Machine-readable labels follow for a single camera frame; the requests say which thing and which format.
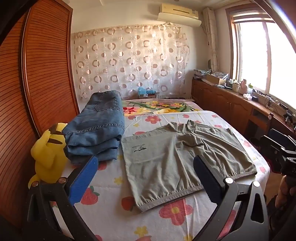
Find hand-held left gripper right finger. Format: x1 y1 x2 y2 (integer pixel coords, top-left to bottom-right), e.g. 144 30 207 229
193 155 270 241

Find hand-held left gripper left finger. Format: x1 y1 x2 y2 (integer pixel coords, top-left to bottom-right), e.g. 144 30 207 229
22 155 100 241

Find olive green short pants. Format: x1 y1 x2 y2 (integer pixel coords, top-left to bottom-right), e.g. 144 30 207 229
121 120 258 213

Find person's right hand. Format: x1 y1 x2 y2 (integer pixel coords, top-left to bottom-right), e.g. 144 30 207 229
276 175 296 209

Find yellow plush toy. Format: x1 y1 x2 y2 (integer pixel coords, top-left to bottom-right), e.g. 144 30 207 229
28 123 68 189

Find folded blue jeans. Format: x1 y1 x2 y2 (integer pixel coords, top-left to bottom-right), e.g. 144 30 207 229
62 90 125 165

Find white floral bed sheet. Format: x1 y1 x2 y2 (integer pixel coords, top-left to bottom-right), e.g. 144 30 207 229
50 109 271 241

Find wooden side cabinet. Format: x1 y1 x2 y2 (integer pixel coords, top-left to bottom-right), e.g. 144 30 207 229
191 77 296 139

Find yellow green floral blanket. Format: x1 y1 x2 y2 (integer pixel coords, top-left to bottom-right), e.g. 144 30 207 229
122 98 200 116

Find cardboard box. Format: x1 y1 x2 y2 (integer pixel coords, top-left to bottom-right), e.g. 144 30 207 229
205 73 226 86

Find wooden framed window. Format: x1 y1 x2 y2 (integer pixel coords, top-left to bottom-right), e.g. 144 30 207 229
225 7 296 116

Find blue packet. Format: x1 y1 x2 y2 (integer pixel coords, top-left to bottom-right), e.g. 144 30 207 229
138 87 158 99

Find stack of papers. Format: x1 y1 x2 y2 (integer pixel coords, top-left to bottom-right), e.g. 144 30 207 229
194 69 212 77

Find wooden slatted wardrobe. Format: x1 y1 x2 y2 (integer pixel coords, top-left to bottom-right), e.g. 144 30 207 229
0 0 80 230

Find circle patterned sheer curtain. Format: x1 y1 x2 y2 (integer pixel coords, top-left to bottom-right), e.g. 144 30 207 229
70 23 190 100

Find white window curtain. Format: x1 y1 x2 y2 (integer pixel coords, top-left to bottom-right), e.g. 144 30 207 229
202 7 220 72

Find white air conditioner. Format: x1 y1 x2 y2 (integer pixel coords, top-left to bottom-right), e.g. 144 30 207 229
157 3 202 28

